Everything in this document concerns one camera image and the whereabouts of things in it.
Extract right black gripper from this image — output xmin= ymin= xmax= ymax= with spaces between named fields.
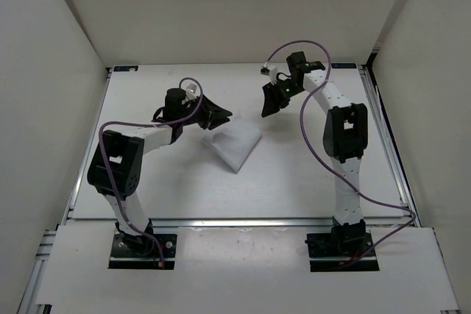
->
xmin=261 ymin=79 xmax=305 ymax=118

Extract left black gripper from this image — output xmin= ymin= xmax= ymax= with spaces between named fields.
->
xmin=178 ymin=93 xmax=231 ymax=130

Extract white skirt cloth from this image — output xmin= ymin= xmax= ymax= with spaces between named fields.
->
xmin=201 ymin=115 xmax=262 ymax=174

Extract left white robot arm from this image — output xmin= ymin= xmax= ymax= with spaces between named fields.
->
xmin=87 ymin=88 xmax=233 ymax=255

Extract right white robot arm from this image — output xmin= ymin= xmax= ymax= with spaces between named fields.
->
xmin=261 ymin=51 xmax=368 ymax=255

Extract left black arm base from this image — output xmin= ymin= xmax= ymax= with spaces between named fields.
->
xmin=108 ymin=231 xmax=177 ymax=271

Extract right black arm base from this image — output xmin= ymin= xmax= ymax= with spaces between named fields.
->
xmin=305 ymin=221 xmax=380 ymax=273

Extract right blue corner label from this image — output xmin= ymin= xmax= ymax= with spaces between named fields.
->
xmin=331 ymin=63 xmax=357 ymax=69

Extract blue corner label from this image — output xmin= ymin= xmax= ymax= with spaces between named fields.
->
xmin=331 ymin=63 xmax=357 ymax=69
xmin=113 ymin=65 xmax=139 ymax=72

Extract left blue corner label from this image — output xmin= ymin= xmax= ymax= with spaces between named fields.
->
xmin=113 ymin=65 xmax=139 ymax=72

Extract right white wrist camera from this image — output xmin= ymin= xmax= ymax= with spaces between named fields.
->
xmin=261 ymin=63 xmax=278 ymax=85

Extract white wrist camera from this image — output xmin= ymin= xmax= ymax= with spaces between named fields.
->
xmin=185 ymin=83 xmax=199 ymax=101
xmin=261 ymin=63 xmax=278 ymax=85

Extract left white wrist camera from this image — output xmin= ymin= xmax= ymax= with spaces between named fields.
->
xmin=185 ymin=83 xmax=199 ymax=101

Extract aluminium frame rail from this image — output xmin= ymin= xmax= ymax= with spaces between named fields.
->
xmin=62 ymin=216 xmax=411 ymax=228

